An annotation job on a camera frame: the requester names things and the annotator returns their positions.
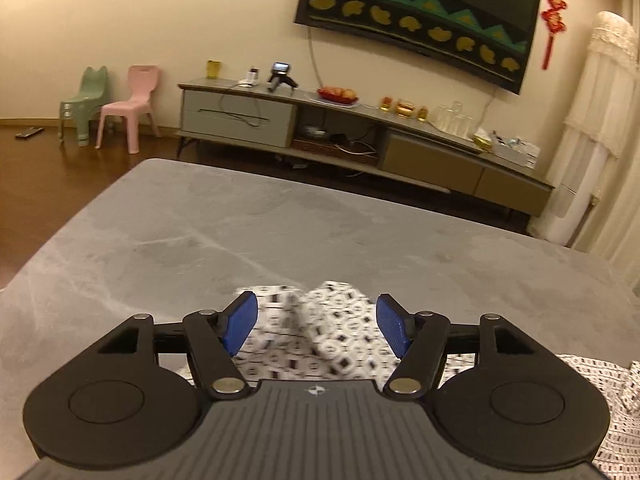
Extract white square-patterned garment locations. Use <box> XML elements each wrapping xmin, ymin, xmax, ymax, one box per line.
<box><xmin>170</xmin><ymin>280</ymin><xmax>640</xmax><ymax>478</ymax></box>

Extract grey television cabinet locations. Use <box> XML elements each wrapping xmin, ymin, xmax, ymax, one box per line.
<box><xmin>176</xmin><ymin>77</ymin><xmax>556</xmax><ymax>233</ymax></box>

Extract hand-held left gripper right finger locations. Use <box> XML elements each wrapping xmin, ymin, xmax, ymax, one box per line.
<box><xmin>376</xmin><ymin>292</ymin><xmax>539</xmax><ymax>402</ymax></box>

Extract group of clear glasses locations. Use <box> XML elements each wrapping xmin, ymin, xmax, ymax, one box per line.
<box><xmin>432</xmin><ymin>101</ymin><xmax>476</xmax><ymax>141</ymax></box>

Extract black cable on cabinet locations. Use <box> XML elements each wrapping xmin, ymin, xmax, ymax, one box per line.
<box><xmin>197</xmin><ymin>85</ymin><xmax>272</xmax><ymax>128</ymax></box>

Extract small camera on tripod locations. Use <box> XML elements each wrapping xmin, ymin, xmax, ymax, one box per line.
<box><xmin>266</xmin><ymin>62</ymin><xmax>298</xmax><ymax>93</ymax></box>

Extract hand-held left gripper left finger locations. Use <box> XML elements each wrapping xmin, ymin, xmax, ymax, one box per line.
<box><xmin>92</xmin><ymin>292</ymin><xmax>259</xmax><ymax>402</ymax></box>

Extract air conditioner with lace cover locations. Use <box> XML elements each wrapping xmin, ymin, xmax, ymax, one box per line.
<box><xmin>527</xmin><ymin>10</ymin><xmax>640</xmax><ymax>261</ymax></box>

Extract television power cable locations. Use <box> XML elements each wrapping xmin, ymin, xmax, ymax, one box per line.
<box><xmin>307</xmin><ymin>29</ymin><xmax>327</xmax><ymax>92</ymax></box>

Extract red knot wall decoration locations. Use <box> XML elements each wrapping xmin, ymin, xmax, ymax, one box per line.
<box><xmin>541</xmin><ymin>0</ymin><xmax>571</xmax><ymax>71</ymax></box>

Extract pink plastic child chair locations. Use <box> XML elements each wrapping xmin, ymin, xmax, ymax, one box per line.
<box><xmin>95</xmin><ymin>65</ymin><xmax>162</xmax><ymax>155</ymax></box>

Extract red plate of fruit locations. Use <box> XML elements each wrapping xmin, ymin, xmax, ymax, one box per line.
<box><xmin>317</xmin><ymin>85</ymin><xmax>360</xmax><ymax>107</ymax></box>

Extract white storage basket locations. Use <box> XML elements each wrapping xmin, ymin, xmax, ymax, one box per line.
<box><xmin>491</xmin><ymin>132</ymin><xmax>542</xmax><ymax>168</ymax></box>

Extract green plastic child chair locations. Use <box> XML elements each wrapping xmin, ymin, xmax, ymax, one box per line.
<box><xmin>57</xmin><ymin>66</ymin><xmax>111</xmax><ymax>147</ymax></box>

